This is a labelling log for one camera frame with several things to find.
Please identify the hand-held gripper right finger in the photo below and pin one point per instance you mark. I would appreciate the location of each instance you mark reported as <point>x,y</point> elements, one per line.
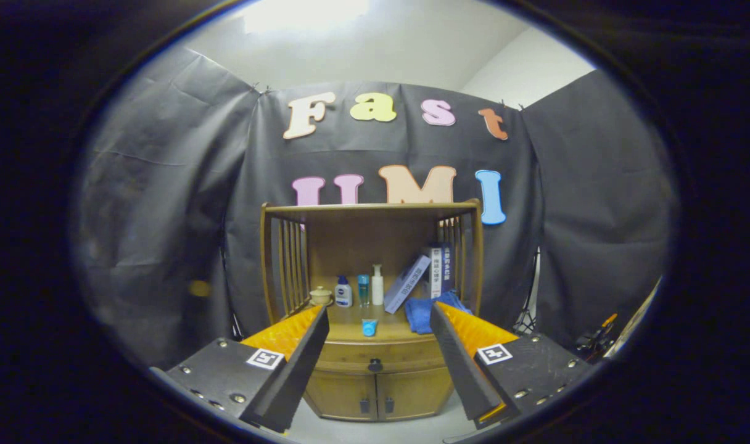
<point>455,365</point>

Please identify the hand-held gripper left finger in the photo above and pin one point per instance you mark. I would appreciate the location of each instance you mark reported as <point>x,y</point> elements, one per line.
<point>301,365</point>

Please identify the wooden drawer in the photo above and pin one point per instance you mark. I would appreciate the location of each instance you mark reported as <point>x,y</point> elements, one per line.
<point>350,356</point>

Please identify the blue white cosmetic tube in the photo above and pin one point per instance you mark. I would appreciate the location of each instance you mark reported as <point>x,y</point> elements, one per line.
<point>369,328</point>

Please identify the wooden cabinet door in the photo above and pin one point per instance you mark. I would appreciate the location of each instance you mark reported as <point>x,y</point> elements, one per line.
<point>341,394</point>
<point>415,391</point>

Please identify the wooden countertop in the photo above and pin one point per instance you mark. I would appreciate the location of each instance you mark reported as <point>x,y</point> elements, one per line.
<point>347,325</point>

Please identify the wooden cabinet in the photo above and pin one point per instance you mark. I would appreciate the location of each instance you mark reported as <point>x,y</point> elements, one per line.
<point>356,240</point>

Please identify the blue towel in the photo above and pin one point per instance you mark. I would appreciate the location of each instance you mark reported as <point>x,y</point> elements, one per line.
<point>421,314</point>

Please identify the cream lidded cup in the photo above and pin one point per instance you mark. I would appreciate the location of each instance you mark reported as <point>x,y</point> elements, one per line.
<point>320,296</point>

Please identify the black tripod stand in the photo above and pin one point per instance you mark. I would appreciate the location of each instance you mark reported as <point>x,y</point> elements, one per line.
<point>233,320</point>
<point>528,311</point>

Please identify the white bottle blue cap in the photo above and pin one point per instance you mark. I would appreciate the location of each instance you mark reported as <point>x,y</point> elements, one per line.
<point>343,296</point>

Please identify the white spine book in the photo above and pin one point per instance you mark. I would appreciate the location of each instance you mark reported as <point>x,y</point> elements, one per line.
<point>436,274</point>

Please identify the dark blue book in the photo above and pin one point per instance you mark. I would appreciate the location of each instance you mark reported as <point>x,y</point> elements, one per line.
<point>448,271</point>

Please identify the lavender book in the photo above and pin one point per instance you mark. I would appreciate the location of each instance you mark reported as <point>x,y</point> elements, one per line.
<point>406,283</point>

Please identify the clear blue bottle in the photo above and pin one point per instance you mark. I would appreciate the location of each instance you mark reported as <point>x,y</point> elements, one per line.
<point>363,290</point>

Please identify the white pump bottle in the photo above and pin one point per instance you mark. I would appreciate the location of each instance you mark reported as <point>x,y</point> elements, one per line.
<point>377,290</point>

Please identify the black orange tool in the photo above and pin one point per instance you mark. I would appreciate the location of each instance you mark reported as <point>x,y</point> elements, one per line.
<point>597,338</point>

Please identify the black backdrop cloth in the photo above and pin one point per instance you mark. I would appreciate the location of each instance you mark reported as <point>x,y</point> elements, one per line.
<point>165,197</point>

